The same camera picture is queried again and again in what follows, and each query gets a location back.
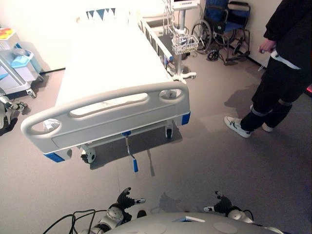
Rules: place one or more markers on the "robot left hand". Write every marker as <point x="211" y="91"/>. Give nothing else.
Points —
<point x="127" y="200"/>

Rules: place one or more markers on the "blue black wheelchair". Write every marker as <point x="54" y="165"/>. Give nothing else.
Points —
<point x="223" y="31"/>

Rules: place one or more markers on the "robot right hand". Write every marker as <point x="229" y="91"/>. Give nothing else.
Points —
<point x="221" y="204"/>

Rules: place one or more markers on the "white hospital bed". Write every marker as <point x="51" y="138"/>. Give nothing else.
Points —
<point x="109" y="63"/>

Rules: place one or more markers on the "white pillow blue triangles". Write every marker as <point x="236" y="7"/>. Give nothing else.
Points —
<point x="104" y="13"/>

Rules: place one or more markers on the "bed caster wheel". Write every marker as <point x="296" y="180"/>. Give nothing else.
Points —
<point x="169" y="130"/>
<point x="88" y="156"/>

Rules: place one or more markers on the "person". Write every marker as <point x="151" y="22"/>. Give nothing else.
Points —
<point x="278" y="63"/>

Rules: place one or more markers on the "grey blue medical cart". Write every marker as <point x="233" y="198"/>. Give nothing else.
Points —
<point x="17" y="61"/>

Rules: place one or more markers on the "grey bed footboard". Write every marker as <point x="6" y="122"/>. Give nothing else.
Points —
<point x="104" y="117"/>

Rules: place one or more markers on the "white patient monitor stand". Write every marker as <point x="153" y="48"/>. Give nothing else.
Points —
<point x="181" y="44"/>

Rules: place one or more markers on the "white bed side rail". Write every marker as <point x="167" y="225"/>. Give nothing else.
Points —
<point x="156" y="41"/>

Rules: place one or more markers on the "robot silver torso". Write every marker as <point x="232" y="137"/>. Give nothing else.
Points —
<point x="192" y="223"/>

